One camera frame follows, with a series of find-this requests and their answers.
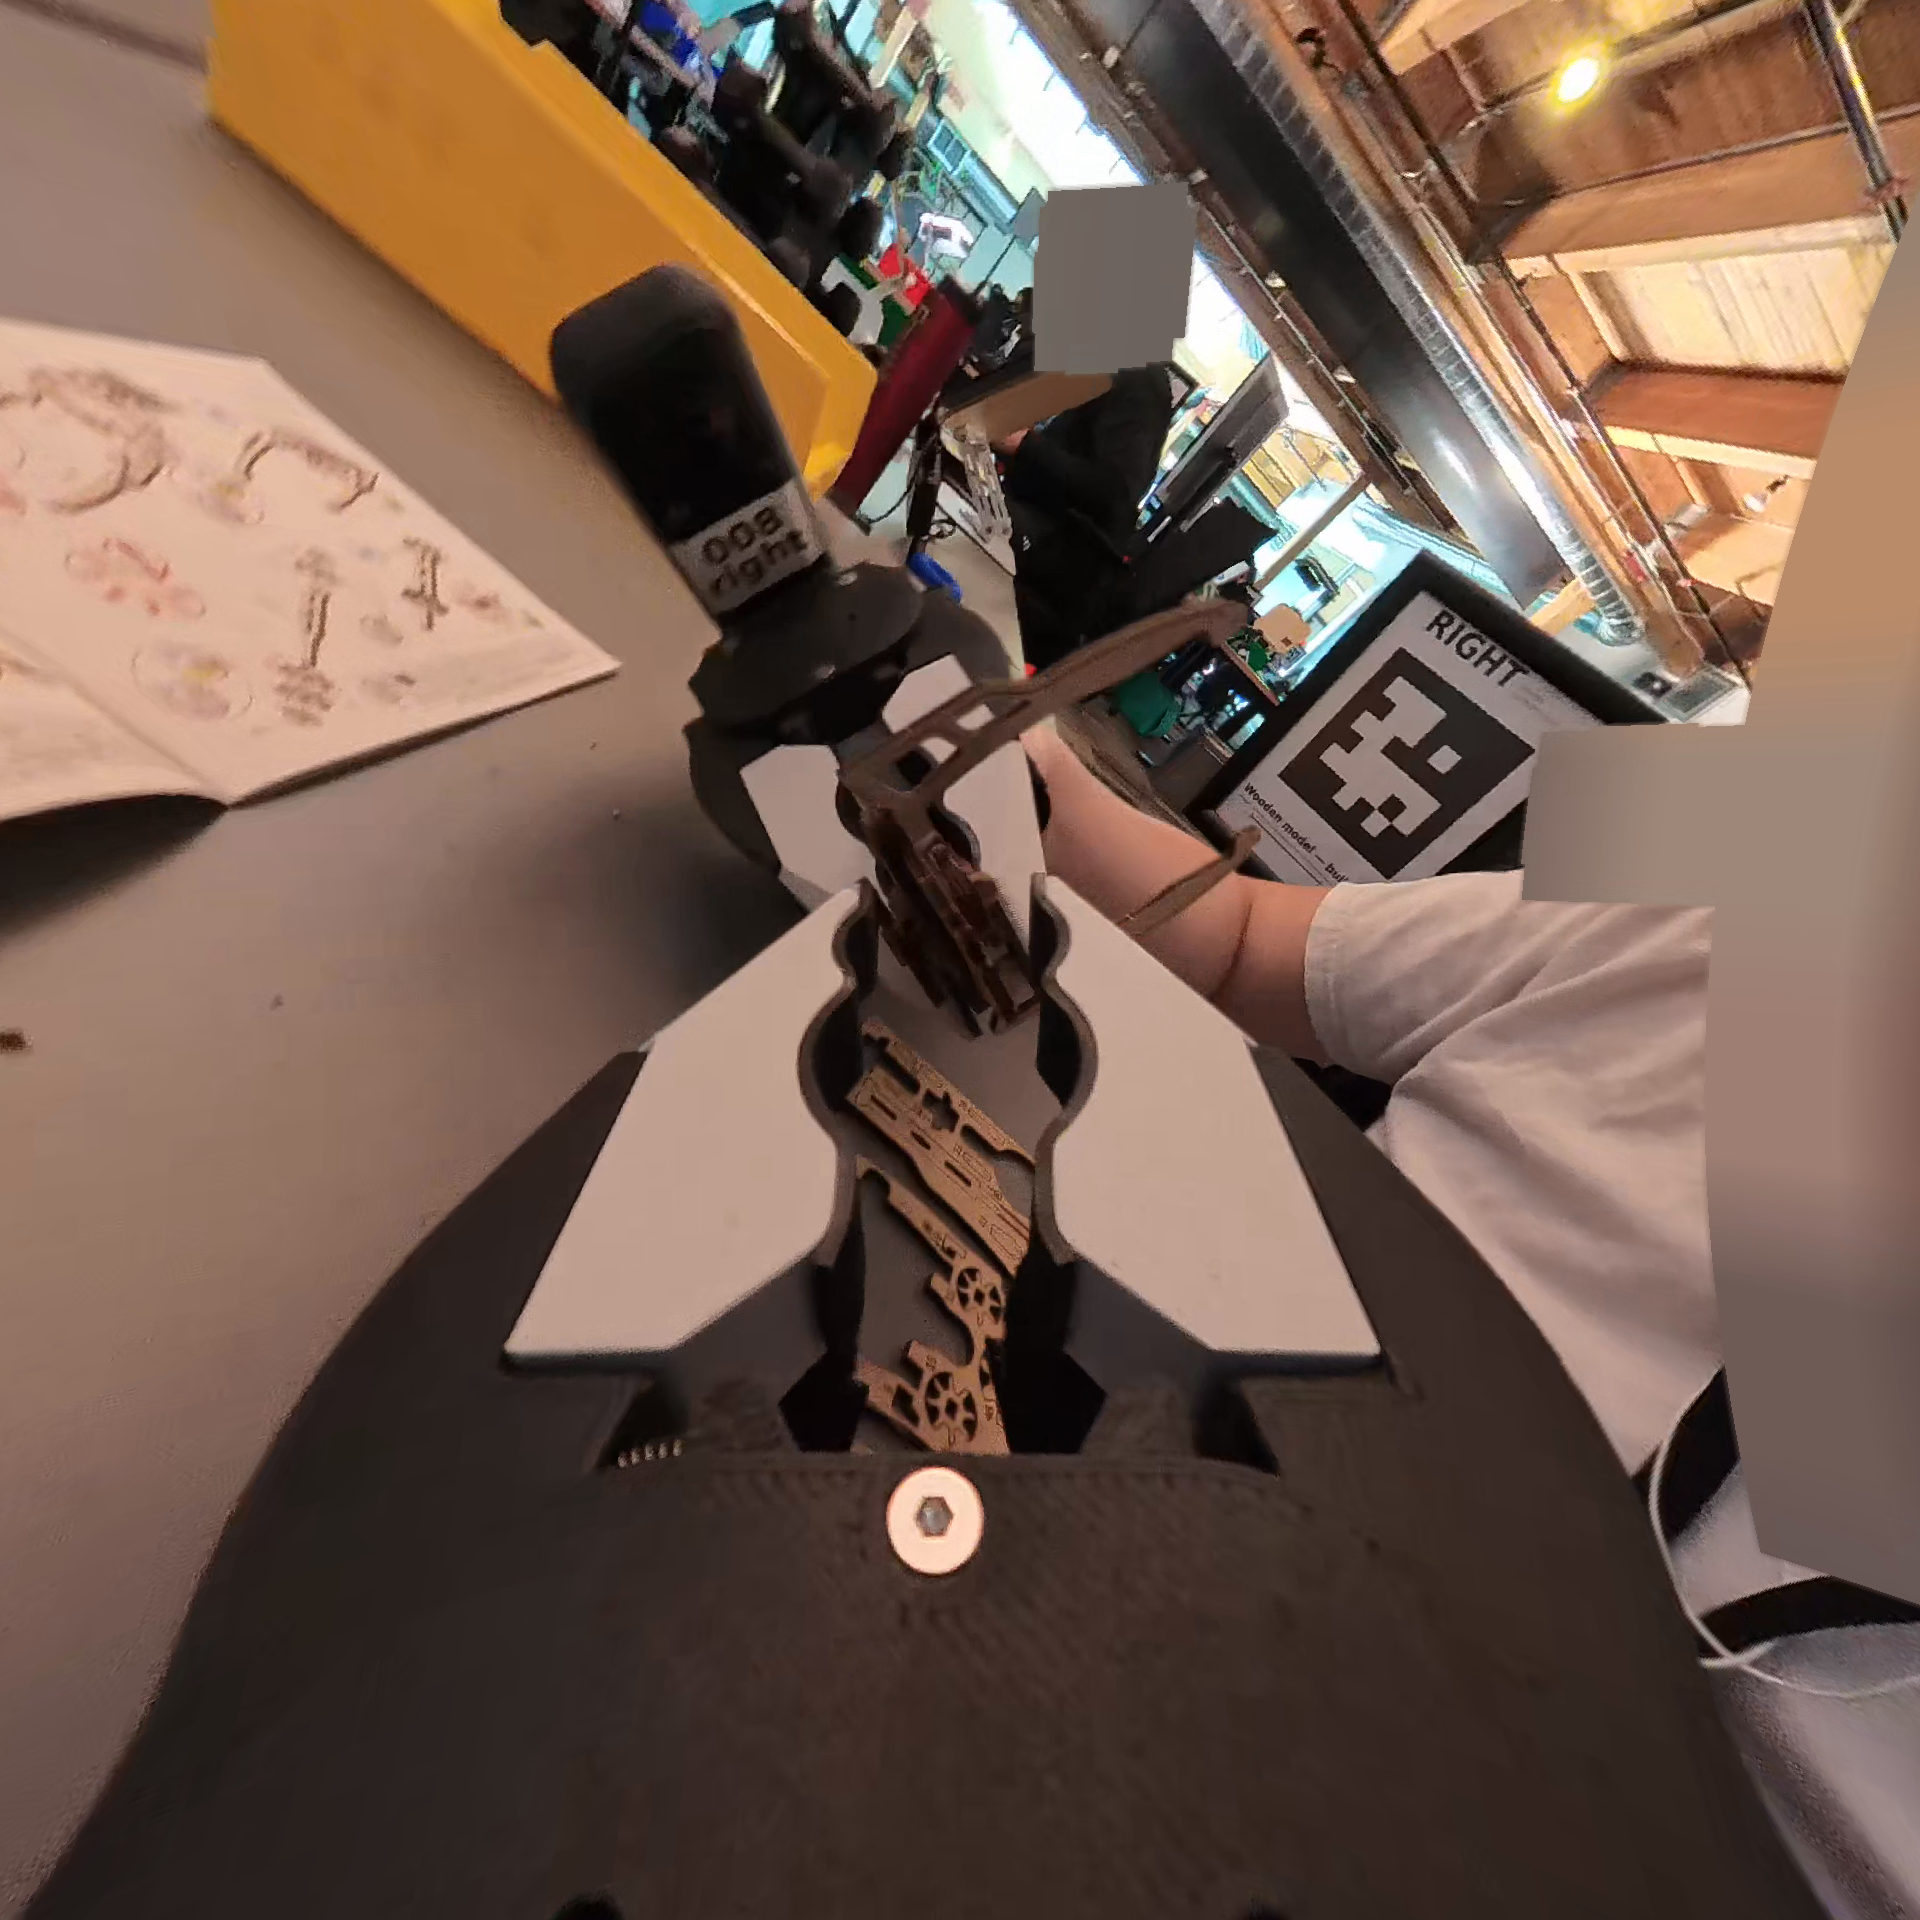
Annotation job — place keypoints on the person's right forearm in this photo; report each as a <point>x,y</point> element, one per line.
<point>1200,960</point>

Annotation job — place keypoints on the laser-cut wooden parts sheet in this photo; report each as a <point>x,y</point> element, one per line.
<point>936,1140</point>

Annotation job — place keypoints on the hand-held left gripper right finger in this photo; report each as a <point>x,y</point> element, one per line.
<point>1200,1184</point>

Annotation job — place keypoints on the round ceiling lamp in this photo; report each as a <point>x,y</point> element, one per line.
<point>1580,76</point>

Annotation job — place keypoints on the silver ventilation duct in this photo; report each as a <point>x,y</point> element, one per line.
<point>1605,592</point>

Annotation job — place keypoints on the person's white shirt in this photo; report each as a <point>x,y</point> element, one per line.
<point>1499,1125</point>

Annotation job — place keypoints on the white fiducial marker sign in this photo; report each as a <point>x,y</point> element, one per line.
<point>1412,750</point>

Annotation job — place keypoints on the brown wooden model assembly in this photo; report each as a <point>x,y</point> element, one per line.
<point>946,915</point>

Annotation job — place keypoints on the black monitor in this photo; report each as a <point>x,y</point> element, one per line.
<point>1229,435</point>

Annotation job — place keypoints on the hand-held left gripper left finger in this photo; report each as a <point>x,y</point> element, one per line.
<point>703,1184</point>

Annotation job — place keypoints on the pale wooden strip part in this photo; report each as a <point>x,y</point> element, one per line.
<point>1194,885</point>

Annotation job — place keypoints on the illustrated instruction booklet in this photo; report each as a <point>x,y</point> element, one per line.
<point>225,600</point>

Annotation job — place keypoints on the yellow plastic bin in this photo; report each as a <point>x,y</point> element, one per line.
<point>452,182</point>

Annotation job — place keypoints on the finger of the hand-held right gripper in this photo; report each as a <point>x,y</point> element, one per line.
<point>1001,831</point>
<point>795,816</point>

